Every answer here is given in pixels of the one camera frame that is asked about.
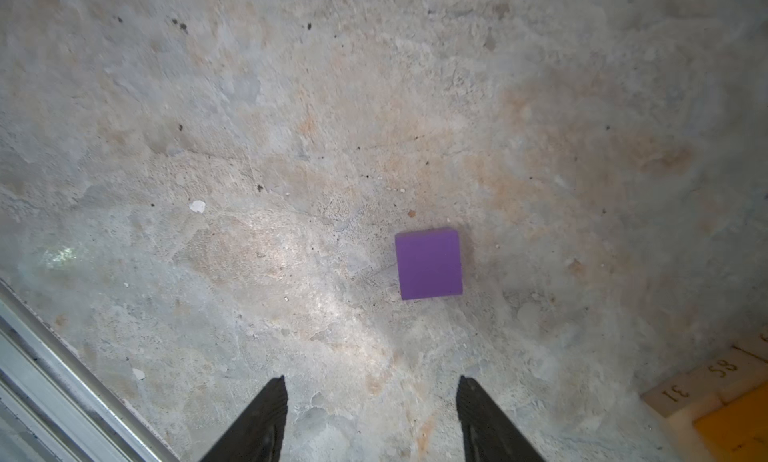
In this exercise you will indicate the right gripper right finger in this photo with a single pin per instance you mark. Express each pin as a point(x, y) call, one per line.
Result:
point(488, 434)

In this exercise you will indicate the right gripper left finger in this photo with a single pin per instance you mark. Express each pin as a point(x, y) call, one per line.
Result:
point(257, 433)

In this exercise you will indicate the purple wood cube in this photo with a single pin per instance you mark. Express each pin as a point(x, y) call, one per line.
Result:
point(429, 263)

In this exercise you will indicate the natural wood block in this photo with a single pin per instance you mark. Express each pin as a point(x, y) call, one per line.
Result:
point(755, 345)
point(684, 395)
point(730, 375)

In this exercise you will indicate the orange wood block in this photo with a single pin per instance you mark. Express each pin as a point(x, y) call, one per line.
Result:
point(738, 430)

